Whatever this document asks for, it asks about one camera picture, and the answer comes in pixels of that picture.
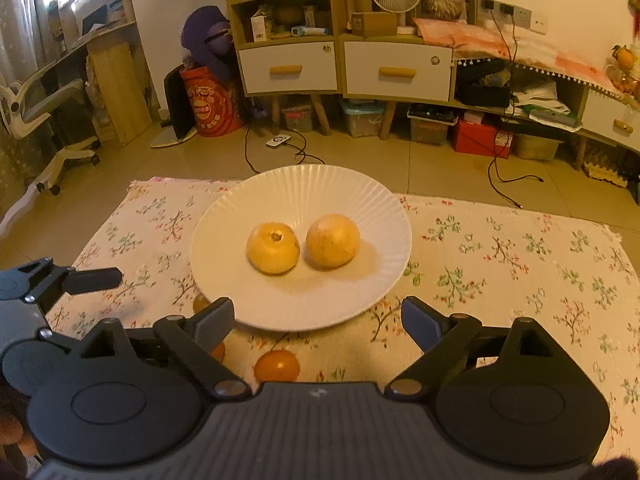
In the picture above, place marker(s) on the red box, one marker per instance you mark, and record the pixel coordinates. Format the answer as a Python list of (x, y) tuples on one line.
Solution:
[(475, 137)]

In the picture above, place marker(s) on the purple plush toy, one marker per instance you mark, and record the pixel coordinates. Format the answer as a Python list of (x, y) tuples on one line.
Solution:
[(205, 30)]

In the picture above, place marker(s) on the floral tablecloth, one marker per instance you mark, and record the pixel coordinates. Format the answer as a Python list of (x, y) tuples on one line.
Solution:
[(500, 270)]

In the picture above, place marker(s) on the pink fringed cloth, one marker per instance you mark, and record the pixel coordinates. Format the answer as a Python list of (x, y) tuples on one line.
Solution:
[(540, 55)]

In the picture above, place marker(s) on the wooden board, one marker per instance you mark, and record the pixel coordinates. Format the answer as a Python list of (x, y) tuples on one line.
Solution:
[(120, 95)]

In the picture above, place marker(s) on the low wooden cabinet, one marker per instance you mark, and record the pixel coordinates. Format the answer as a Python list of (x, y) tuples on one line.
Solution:
[(575, 105)]

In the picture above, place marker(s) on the black bag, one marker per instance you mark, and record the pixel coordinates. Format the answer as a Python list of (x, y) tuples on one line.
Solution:
[(482, 92)]

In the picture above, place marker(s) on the wooden desk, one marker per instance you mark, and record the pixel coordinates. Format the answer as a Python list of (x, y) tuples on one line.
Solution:
[(100, 32)]

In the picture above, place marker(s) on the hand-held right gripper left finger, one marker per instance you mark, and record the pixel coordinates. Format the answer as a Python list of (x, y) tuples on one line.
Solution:
[(216, 318)]

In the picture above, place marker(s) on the clear plastic storage box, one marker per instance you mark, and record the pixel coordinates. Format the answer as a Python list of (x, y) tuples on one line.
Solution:
[(430, 127), (362, 120)]

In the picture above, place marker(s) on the white carton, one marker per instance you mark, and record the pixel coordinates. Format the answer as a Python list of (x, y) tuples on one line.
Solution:
[(258, 27)]

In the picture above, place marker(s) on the beige box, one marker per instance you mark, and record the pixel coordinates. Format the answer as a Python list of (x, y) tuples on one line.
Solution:
[(536, 147)]

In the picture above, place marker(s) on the wall sockets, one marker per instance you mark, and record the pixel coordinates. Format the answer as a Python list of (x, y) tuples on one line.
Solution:
[(505, 11)]

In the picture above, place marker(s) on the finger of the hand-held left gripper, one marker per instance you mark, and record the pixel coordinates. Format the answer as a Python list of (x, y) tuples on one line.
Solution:
[(95, 280)]

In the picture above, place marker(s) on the red printed bag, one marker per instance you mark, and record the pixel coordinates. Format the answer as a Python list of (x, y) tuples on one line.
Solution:
[(212, 105)]

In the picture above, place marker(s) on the white ribbed plate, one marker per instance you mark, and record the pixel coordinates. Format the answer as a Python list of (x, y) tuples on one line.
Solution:
[(300, 195)]

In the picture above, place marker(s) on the yellow pear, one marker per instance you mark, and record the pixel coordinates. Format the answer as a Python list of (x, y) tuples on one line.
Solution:
[(332, 241), (273, 250)]

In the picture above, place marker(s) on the orange tangerine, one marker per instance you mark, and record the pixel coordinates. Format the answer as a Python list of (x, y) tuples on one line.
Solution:
[(219, 351), (200, 304), (276, 367)]

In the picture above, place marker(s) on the white low cabinet drawer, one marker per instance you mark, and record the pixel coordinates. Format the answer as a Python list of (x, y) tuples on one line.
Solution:
[(607, 110)]

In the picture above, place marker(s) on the wooden shelf cabinet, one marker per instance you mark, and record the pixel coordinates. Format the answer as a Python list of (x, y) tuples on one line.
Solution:
[(395, 32), (280, 7)]

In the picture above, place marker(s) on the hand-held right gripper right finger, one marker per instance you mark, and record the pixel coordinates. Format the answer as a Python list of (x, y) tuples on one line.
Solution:
[(419, 320)]

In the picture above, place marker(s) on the black flat board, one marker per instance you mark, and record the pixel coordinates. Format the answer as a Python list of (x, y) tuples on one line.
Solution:
[(175, 105)]

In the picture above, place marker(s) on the cardboard box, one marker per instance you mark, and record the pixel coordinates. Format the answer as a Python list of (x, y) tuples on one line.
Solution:
[(374, 24)]

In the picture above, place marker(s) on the orange fruit decoration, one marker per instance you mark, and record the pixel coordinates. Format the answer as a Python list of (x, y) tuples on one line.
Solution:
[(624, 57)]

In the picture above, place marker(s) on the white office chair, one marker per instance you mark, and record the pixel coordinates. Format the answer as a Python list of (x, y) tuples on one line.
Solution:
[(60, 105)]

